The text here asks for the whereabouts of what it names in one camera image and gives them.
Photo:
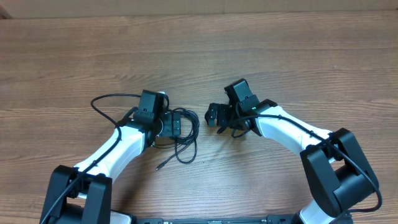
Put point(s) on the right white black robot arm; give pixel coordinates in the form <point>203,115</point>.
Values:
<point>339,176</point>

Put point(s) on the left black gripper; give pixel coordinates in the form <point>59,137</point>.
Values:
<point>168,130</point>

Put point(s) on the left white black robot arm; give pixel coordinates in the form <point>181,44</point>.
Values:
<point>82,194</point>

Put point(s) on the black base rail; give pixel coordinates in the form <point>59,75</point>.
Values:
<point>214,220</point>

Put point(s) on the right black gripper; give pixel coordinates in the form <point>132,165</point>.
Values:
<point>221,114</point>

